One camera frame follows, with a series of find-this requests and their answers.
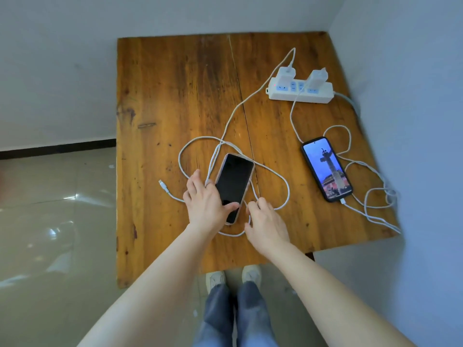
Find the white charger adapter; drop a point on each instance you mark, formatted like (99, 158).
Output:
(315, 80)
(285, 77)

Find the person's right fingers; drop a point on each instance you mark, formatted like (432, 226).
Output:
(257, 209)

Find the person's left jeans leg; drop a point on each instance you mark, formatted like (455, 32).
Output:
(217, 318)

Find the dark screen phone pink case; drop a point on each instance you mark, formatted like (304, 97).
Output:
(235, 177)

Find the black phone with lit screen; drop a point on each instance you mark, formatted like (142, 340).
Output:
(327, 169)

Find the person's left white shoe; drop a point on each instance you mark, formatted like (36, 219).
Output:
(215, 280)

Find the person's left middle finger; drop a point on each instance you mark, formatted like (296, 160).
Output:
(198, 178)

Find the person's left forearm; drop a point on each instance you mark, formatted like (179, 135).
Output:
(155, 289)

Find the person's right white shoe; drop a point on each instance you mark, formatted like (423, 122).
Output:
(251, 275)

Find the person's left little finger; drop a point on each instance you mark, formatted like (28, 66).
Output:
(186, 196)

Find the person's jeans leg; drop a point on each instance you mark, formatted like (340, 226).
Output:
(253, 318)
(217, 318)

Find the person's left thumb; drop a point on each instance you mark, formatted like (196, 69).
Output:
(230, 207)

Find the person's white shoe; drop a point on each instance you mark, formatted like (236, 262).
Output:
(215, 280)
(251, 275)

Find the person's right hand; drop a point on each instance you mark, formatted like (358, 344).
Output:
(267, 229)

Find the person's right jeans leg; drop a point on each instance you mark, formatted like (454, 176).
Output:
(253, 318)

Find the person's right forearm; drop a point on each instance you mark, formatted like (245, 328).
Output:
(336, 303)

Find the person's left hand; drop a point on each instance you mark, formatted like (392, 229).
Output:
(204, 209)

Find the white power strip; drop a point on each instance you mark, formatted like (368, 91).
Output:
(307, 96)

